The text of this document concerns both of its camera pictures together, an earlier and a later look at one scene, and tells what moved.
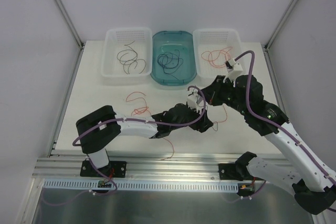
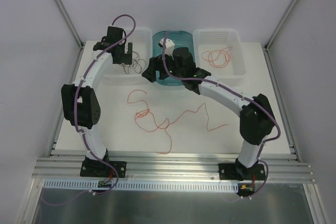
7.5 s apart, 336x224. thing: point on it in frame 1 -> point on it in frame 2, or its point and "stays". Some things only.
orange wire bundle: (215, 126) -> (168, 124)
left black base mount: (113, 169) stays
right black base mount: (234, 171) stays
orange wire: (217, 58) stays
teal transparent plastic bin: (172, 59) stays
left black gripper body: (197, 118) -> (124, 57)
